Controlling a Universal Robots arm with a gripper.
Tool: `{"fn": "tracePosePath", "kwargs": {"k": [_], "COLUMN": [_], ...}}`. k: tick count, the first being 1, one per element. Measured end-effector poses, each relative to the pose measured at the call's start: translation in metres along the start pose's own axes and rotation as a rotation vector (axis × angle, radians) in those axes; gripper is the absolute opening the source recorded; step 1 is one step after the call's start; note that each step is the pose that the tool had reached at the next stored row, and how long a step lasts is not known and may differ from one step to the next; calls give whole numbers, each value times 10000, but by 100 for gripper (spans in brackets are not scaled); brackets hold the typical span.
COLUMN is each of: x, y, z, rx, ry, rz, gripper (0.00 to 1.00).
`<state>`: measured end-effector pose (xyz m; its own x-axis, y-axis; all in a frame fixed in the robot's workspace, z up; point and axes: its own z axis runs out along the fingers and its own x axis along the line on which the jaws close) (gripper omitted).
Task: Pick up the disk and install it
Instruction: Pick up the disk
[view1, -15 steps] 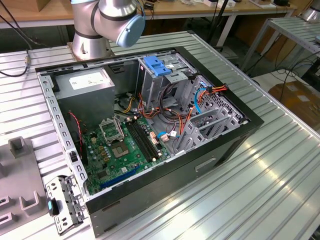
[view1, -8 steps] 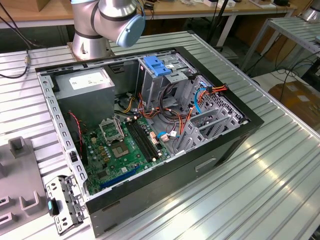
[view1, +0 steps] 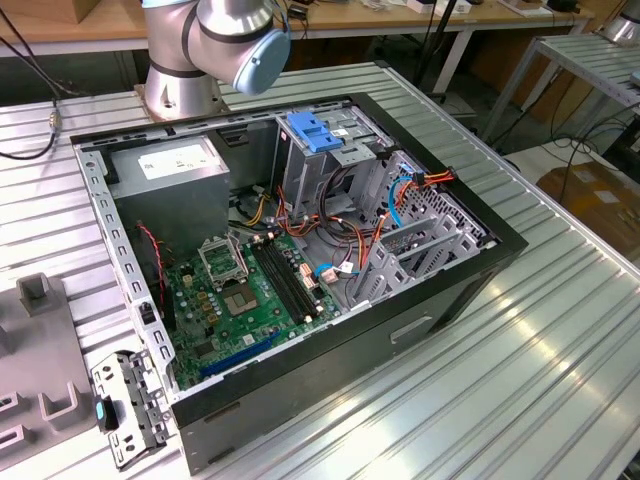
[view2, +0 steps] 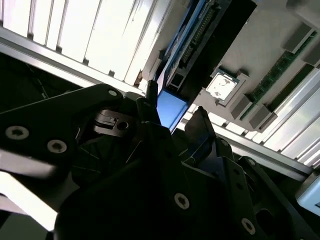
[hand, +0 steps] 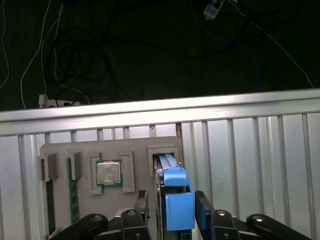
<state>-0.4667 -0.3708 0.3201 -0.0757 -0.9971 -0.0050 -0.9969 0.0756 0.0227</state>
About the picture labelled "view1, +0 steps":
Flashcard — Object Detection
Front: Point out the black latch with teal tab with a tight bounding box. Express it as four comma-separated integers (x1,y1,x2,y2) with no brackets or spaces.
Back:
93,394,120,434

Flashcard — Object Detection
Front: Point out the orange red disk power wire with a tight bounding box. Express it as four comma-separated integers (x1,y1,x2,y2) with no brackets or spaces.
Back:
359,166,459,281

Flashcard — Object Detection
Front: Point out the blue plastic drive latch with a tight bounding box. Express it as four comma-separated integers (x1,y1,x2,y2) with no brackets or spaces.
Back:
288,112,344,154

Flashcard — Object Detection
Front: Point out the cardboard box on floor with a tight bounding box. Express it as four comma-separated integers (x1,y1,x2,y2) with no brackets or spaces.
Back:
537,159,640,261

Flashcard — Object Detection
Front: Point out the green motherboard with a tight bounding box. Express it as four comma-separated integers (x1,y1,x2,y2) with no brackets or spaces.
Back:
162,232,346,391

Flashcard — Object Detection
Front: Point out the long wooden desk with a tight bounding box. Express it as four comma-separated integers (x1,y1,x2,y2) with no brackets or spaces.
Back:
0,0,596,96

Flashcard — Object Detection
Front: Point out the CPU socket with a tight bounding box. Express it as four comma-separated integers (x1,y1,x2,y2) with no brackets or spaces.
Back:
222,282,264,319

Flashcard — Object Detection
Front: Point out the black case fan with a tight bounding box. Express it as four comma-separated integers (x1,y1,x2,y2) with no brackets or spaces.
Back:
134,222,176,331

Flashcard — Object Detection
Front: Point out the black open PC case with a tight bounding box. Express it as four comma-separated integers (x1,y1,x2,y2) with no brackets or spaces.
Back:
69,92,530,476

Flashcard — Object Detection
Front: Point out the grey metal disk bay cage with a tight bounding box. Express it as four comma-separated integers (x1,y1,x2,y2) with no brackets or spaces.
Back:
349,149,501,309

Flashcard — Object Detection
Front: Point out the grey power supply unit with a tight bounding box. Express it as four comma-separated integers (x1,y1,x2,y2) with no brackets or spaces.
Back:
107,134,232,256

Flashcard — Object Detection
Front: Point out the robot cable with metal plug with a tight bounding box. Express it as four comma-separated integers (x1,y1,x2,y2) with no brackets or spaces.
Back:
0,7,64,161

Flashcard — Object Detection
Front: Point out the coloured power wire bundle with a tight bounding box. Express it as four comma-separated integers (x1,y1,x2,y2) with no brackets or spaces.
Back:
234,184,371,251

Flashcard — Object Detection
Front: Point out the blue motherboard data wire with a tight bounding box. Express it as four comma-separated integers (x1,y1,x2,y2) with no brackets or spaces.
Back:
313,260,362,277

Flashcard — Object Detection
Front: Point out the red black fan wire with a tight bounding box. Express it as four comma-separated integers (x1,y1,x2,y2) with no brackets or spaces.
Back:
137,223,169,289

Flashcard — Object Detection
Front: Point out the black RAM slot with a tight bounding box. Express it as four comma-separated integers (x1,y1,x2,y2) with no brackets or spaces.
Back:
251,243,307,326
262,239,317,320
256,241,312,324
268,236,324,317

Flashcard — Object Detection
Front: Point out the blue disk data wire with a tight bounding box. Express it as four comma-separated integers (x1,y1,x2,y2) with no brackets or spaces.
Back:
387,159,419,234

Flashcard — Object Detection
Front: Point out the grey metal slot bracket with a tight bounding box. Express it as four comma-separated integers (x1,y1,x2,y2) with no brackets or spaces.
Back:
89,349,171,471

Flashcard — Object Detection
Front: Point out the blue expansion slot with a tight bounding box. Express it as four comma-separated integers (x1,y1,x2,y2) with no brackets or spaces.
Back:
199,332,281,381

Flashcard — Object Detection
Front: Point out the metal socket cover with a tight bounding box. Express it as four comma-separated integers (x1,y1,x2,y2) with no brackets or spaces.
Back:
197,238,249,290

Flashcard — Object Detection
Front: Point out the grey parts rack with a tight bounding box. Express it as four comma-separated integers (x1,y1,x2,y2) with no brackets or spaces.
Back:
0,272,99,459

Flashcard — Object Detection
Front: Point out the grey optical drive cage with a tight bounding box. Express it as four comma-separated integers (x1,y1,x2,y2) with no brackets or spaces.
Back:
272,107,396,221

